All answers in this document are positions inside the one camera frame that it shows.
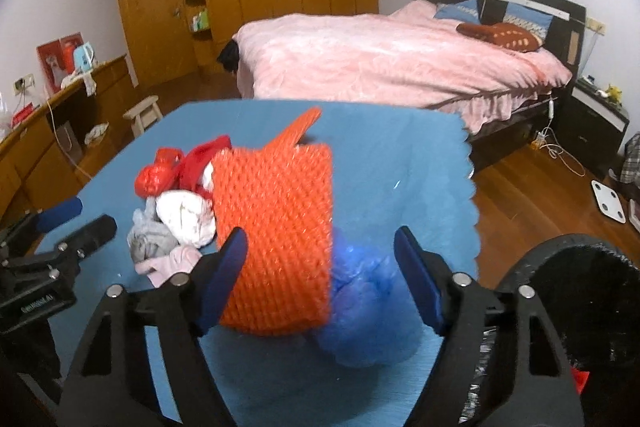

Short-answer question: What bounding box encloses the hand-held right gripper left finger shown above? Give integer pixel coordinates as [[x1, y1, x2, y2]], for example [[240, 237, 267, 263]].
[[55, 227, 249, 427]]

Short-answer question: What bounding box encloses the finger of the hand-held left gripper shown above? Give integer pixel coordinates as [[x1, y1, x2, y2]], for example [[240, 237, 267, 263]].
[[0, 196, 84, 253], [10, 214, 118, 280]]

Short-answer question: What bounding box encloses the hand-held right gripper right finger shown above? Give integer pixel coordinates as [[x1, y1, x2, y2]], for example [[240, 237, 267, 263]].
[[393, 226, 586, 427]]

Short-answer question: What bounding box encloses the blue plastic bag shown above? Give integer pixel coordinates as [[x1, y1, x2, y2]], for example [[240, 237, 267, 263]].
[[315, 227, 437, 368]]

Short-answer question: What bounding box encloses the white tissue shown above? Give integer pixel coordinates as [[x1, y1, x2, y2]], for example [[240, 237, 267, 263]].
[[155, 189, 218, 250]]

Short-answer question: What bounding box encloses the black trash bin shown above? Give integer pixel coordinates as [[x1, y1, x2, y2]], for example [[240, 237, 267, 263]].
[[492, 234, 640, 427]]

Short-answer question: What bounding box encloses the grey crumpled cloth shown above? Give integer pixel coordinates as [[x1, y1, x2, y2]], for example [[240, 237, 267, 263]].
[[127, 197, 176, 265]]

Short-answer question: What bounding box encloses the wooden sideboard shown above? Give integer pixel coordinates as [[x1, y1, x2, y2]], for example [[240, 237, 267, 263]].
[[0, 53, 138, 228]]

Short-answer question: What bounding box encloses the white cloth on floor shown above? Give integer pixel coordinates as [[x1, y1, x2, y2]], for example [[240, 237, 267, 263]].
[[84, 123, 110, 146]]

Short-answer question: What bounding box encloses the red plastic bag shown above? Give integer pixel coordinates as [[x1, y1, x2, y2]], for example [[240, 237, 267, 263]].
[[135, 134, 233, 208]]

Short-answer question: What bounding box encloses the red box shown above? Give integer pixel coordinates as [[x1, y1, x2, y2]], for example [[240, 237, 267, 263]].
[[11, 103, 41, 128]]

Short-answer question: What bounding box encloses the blue table mat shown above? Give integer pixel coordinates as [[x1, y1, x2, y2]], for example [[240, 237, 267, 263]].
[[30, 98, 483, 427]]

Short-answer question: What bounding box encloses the small wooden stool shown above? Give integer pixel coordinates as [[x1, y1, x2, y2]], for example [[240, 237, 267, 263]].
[[123, 96, 164, 138]]

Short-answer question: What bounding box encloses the white crumpled cloth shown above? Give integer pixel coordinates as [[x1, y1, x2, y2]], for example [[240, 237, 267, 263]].
[[60, 69, 97, 95]]

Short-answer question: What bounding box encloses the red poster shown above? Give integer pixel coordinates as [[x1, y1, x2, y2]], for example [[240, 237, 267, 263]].
[[36, 32, 83, 90]]

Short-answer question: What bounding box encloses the light blue kettle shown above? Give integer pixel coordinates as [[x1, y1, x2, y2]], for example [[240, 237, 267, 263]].
[[74, 43, 97, 72]]

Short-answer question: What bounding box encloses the white body scale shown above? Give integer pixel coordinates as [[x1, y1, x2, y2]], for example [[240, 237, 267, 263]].
[[591, 179, 630, 225]]

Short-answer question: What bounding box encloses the black cloth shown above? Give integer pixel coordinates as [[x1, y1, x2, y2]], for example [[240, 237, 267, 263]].
[[217, 41, 242, 75]]

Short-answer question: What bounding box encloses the black white nightstand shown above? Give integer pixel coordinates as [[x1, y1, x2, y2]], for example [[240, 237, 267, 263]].
[[555, 77, 631, 180]]

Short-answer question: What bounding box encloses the pink blanket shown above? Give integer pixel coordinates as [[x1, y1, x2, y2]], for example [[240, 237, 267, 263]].
[[232, 0, 573, 135]]

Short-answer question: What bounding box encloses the plaid cloth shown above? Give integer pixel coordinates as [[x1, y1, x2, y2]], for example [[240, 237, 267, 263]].
[[612, 133, 640, 188]]

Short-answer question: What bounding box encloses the brown patterned pillow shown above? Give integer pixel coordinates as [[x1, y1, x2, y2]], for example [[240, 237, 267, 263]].
[[456, 22, 545, 54]]

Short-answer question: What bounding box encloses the blue pillow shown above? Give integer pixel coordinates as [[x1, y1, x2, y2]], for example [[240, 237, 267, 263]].
[[502, 3, 555, 38], [434, 0, 481, 20]]

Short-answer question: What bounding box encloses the white cable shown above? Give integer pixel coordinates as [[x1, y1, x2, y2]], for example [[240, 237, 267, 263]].
[[542, 127, 586, 178]]

